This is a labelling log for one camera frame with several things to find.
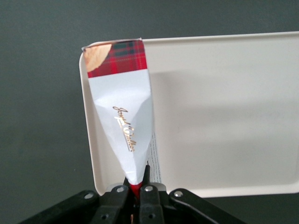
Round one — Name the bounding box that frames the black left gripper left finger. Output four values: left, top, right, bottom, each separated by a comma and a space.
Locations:
20, 176, 135, 224

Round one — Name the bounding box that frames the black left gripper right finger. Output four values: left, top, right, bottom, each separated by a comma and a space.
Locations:
137, 164, 246, 224

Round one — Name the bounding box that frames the cream plastic tray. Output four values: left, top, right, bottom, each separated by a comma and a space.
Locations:
78, 31, 299, 198

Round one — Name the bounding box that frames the red tartan cookie box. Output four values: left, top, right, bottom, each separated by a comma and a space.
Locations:
81, 38, 163, 205

